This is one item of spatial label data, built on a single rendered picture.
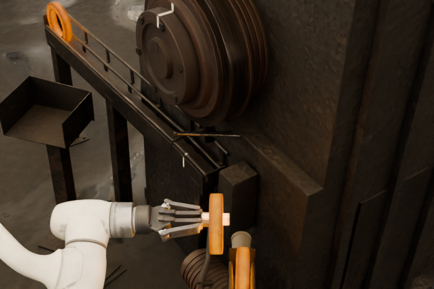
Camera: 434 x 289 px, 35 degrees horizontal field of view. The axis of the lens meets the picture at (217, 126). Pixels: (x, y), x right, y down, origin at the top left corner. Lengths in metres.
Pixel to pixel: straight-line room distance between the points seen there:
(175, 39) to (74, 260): 0.63
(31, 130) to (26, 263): 0.99
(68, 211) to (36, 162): 1.62
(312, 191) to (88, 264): 0.65
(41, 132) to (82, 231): 0.91
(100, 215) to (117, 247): 1.20
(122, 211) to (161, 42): 0.49
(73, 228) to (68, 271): 0.12
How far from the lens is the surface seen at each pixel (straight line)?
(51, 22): 3.14
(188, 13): 1.86
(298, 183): 1.93
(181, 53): 1.84
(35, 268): 1.68
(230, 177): 2.04
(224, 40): 1.79
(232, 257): 1.97
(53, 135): 2.53
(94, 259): 1.69
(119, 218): 1.73
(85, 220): 1.73
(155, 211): 1.76
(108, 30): 4.28
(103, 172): 3.25
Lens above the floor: 2.19
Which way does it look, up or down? 39 degrees down
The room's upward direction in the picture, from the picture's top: 2 degrees clockwise
